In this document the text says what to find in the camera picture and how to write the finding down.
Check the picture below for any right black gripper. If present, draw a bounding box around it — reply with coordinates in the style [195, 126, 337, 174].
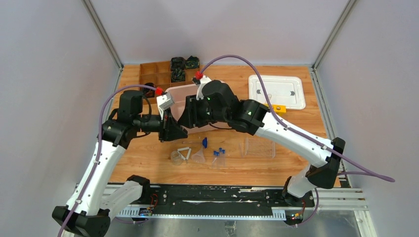
[178, 93, 229, 129]

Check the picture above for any pink plastic bin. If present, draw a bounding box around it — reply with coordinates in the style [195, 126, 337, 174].
[166, 81, 229, 134]

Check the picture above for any yellow test tube rack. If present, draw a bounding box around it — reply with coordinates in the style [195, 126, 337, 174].
[272, 104, 287, 115]

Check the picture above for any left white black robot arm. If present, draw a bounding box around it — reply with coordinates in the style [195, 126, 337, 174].
[52, 88, 187, 237]

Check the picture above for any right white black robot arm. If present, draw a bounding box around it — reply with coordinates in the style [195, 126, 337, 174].
[178, 80, 345, 206]

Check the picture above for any white clay triangle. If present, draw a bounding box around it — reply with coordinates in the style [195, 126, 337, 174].
[177, 147, 192, 163]

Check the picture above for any small glass beaker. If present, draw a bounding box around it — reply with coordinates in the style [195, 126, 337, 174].
[170, 151, 183, 165]

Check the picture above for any blue capped glass rod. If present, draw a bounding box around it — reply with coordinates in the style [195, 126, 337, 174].
[182, 137, 208, 149]

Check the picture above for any clear plastic funnel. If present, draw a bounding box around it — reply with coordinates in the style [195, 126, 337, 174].
[191, 146, 206, 164]

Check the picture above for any clear well plate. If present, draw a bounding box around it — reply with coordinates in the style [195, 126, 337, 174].
[244, 137, 276, 158]

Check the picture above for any brown compartment tray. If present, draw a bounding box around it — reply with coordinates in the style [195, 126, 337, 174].
[139, 61, 200, 89]

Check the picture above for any white plastic lid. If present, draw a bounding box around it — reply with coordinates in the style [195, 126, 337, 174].
[249, 75, 306, 110]

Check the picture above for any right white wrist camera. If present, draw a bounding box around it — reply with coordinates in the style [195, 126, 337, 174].
[192, 71, 212, 100]

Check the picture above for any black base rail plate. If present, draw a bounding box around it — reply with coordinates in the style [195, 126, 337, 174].
[118, 184, 316, 220]

